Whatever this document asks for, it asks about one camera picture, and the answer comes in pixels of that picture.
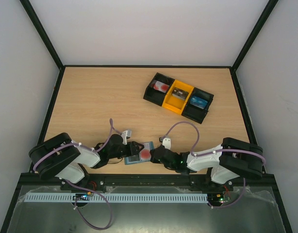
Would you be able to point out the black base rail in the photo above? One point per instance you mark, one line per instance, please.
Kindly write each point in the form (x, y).
(201, 183)

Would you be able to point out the teal leather card holder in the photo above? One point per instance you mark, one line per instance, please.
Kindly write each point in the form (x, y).
(135, 159)

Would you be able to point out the blue VIP card stack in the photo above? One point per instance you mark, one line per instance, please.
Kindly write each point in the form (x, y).
(198, 102)

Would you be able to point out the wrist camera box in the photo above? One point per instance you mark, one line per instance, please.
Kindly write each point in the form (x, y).
(166, 142)
(125, 136)

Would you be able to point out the black bin right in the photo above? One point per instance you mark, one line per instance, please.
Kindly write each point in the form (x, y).
(194, 113)

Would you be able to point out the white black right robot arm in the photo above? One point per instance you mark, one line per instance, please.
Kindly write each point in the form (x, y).
(229, 160)

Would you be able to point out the light blue slotted cable duct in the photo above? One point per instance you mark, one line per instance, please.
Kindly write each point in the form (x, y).
(117, 198)

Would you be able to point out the black VIP card stack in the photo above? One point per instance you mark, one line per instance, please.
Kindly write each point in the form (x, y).
(179, 93)

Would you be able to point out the yellow middle bin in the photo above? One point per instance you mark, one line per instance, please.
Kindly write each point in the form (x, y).
(174, 104)

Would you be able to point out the red white card stack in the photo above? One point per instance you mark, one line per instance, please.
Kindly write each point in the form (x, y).
(159, 86)

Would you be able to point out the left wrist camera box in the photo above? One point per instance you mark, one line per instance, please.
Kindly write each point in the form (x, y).
(125, 136)

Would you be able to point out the black frame post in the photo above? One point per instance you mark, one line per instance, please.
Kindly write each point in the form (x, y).
(26, 4)
(268, 9)

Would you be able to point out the black frame post right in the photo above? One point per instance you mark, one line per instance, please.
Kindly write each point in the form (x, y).
(268, 9)

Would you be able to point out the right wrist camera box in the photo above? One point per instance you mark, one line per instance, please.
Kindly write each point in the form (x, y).
(166, 142)

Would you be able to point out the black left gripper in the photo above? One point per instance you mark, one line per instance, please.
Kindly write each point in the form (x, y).
(131, 148)

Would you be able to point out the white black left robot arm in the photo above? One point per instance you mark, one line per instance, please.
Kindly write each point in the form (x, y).
(64, 158)

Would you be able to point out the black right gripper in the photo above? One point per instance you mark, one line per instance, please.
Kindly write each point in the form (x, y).
(158, 155)

